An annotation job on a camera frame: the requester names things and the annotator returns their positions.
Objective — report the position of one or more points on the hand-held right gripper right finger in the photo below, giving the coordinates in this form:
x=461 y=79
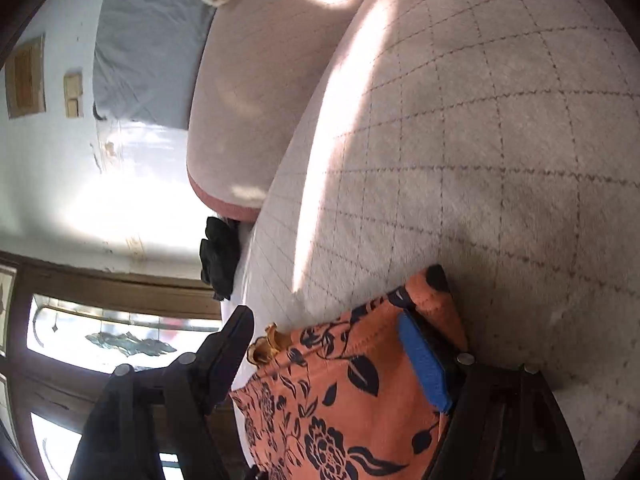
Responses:
x=425 y=360

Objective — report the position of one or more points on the grey pillow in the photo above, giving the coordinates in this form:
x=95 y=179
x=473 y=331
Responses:
x=150 y=45

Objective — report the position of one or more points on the stained glass door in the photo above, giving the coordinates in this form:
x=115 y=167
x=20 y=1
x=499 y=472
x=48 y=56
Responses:
x=100 y=330

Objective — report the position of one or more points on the beige wall switch plate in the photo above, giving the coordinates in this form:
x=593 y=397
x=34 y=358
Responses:
x=73 y=85
x=74 y=108

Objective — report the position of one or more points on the wooden framed wall panel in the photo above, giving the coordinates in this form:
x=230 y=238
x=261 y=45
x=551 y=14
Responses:
x=25 y=77

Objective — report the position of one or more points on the black clothing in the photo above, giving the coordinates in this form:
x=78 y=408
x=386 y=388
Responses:
x=220 y=260

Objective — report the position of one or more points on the rolled pink quilt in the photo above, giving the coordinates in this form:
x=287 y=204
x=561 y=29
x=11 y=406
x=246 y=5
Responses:
x=260 y=85

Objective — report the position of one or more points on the wooden door frame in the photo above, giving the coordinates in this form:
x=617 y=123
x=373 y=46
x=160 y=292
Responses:
x=125 y=285

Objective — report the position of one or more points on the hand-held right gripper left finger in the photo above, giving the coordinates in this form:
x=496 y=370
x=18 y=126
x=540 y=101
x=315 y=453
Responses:
x=222 y=370

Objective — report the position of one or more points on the orange floral blouse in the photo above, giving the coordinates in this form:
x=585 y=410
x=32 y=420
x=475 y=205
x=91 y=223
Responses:
x=340 y=400

